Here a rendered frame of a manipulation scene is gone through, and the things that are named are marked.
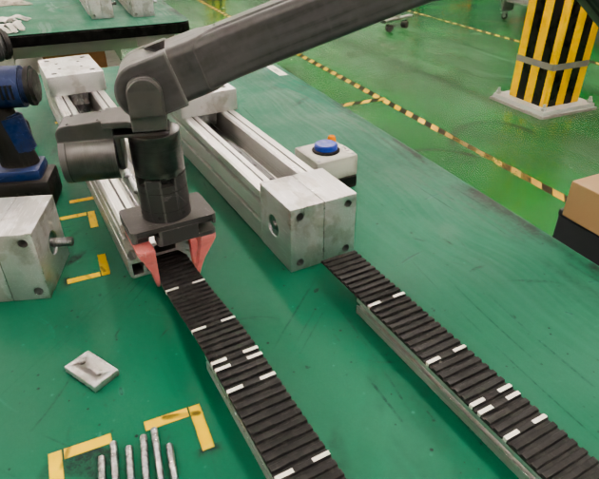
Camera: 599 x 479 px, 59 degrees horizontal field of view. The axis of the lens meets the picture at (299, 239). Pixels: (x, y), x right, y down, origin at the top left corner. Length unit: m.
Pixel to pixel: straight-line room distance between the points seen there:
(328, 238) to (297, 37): 0.27
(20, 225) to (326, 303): 0.38
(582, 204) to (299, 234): 0.44
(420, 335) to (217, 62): 0.35
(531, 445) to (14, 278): 0.59
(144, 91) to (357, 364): 0.35
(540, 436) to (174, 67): 0.48
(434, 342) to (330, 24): 0.34
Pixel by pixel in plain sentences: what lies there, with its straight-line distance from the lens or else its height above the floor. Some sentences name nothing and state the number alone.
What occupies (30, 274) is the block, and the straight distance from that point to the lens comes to 0.72.
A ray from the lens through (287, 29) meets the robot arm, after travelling 0.58.
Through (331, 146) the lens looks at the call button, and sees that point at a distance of 0.90.
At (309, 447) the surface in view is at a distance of 0.48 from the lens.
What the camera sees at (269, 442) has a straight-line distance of 0.48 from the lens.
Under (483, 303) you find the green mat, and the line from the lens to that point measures 0.70.
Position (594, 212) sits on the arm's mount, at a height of 0.81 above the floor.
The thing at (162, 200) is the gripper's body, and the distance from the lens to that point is 0.62.
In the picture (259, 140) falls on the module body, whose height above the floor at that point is 0.86.
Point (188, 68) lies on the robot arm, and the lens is 0.57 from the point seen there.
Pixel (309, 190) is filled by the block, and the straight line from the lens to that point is 0.71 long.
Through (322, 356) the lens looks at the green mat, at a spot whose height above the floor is 0.78.
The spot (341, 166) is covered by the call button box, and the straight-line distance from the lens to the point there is 0.90.
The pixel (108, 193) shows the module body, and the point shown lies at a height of 0.86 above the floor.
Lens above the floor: 1.20
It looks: 33 degrees down
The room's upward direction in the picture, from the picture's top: straight up
